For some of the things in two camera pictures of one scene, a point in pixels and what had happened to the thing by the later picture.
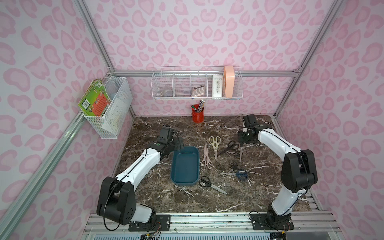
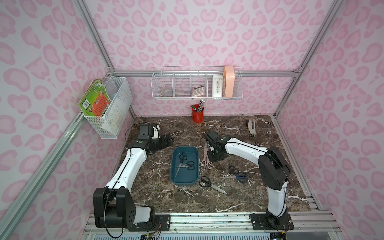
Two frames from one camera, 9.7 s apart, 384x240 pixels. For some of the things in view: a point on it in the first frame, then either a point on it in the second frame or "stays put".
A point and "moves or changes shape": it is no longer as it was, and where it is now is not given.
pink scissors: [206, 160] stays put
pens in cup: [199, 108] stays put
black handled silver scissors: [205, 182] stays put
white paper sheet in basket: [116, 117] stays put
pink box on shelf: [229, 73] stays put
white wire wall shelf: [197, 82] stays put
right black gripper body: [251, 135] to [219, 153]
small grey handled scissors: [241, 149] moves or changes shape
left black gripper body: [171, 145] to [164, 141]
